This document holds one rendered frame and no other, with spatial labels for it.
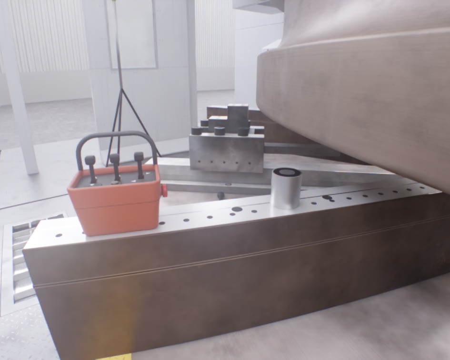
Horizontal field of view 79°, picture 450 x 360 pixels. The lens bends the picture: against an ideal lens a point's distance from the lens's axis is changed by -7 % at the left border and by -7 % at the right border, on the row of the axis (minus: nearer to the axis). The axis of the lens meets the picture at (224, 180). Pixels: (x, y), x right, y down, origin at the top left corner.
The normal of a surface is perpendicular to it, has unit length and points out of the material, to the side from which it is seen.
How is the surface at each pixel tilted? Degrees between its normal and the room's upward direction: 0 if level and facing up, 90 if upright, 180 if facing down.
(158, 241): 90
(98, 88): 90
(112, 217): 97
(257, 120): 90
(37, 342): 0
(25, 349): 0
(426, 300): 0
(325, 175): 72
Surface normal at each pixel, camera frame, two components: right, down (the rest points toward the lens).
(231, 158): -0.12, 0.36
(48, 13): 0.58, 0.29
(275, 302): 0.26, 0.34
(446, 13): -0.72, -0.51
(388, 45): -0.94, 0.12
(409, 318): 0.00, -0.93
